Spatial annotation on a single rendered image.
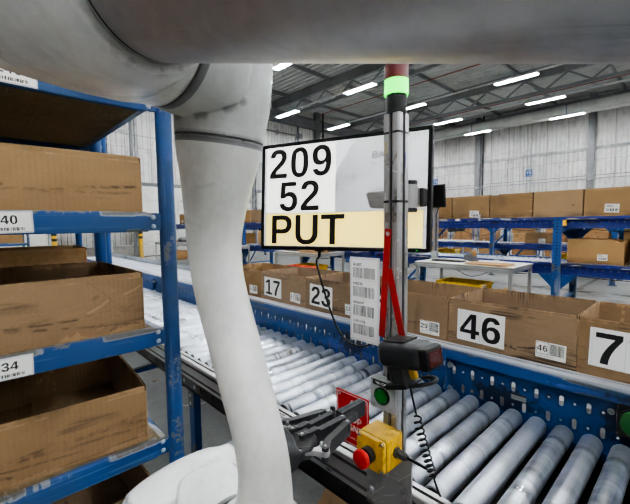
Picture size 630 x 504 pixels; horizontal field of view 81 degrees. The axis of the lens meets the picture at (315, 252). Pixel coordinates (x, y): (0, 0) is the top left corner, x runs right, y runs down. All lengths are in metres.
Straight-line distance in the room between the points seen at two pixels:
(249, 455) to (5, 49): 0.38
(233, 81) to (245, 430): 0.35
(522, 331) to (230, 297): 1.08
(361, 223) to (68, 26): 0.79
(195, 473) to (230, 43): 0.50
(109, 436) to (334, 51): 0.70
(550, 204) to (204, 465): 5.69
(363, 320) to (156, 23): 0.75
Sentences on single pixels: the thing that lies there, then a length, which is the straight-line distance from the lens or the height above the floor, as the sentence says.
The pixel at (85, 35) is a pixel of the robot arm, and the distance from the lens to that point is 0.28.
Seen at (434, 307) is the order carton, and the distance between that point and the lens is 1.47.
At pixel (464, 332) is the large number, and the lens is 1.44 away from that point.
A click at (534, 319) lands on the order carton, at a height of 1.02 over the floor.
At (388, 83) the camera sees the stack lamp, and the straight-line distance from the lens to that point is 0.86.
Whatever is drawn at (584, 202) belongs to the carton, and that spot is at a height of 1.56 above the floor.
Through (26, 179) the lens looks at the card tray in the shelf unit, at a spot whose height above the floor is 1.39.
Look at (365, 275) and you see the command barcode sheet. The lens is 0.86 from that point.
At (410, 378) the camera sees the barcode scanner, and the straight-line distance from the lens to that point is 0.80.
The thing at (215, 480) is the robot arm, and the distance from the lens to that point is 0.57.
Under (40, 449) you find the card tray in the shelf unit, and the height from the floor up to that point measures 0.99.
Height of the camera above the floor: 1.32
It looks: 4 degrees down
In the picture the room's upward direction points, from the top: 1 degrees counter-clockwise
